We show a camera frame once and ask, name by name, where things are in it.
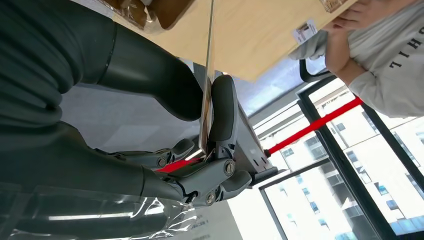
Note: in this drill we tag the small wooden block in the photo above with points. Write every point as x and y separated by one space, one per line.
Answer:
333 5

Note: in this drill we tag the wooden compartment organizer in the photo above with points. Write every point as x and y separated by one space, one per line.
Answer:
172 13

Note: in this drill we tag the black office chair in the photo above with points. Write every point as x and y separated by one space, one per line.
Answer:
306 74

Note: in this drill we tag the red bar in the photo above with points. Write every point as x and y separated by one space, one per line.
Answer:
314 126

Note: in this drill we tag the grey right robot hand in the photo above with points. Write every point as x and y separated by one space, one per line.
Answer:
99 172

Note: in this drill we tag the person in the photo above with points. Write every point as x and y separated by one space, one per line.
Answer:
391 66

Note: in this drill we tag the black window frame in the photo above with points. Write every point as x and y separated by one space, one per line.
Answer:
353 185

